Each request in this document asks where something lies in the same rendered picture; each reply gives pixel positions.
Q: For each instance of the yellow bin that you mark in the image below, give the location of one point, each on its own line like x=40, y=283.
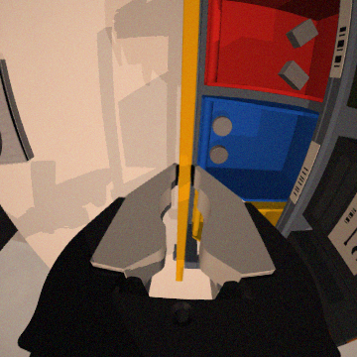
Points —
x=269, y=207

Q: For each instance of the blue open bin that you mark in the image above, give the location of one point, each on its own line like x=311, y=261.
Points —
x=266, y=149

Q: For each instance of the yellow bar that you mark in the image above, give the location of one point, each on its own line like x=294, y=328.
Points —
x=187, y=107

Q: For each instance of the red open bin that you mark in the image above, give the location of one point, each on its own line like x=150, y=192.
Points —
x=254, y=46

